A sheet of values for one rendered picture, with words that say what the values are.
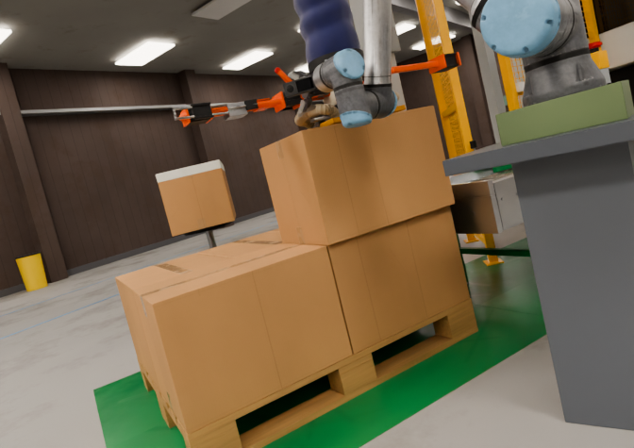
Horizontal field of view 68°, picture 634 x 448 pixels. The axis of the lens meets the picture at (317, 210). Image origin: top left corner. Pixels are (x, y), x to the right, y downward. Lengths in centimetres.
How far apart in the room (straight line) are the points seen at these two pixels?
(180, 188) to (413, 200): 169
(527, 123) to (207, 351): 108
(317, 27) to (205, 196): 153
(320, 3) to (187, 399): 143
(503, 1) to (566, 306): 75
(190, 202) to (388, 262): 163
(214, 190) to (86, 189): 757
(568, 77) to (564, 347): 67
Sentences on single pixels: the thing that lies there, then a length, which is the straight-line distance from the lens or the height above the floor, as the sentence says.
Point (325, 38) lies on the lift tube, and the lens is 187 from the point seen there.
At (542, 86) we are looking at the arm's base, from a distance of 131.
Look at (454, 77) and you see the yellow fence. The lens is 301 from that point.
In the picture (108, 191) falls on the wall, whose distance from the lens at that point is 1070.
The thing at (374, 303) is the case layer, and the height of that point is 29.
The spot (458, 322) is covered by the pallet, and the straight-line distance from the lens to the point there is 204.
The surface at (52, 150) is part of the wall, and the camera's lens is 1040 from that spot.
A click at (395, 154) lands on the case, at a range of 179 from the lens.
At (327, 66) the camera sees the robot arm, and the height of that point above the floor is 109.
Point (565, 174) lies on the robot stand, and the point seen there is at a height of 65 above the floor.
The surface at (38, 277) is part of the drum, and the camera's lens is 924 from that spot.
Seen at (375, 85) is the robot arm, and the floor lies 101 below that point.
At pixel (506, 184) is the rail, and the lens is 200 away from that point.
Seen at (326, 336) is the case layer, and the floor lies 25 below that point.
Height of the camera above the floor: 80
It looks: 4 degrees down
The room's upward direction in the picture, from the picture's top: 14 degrees counter-clockwise
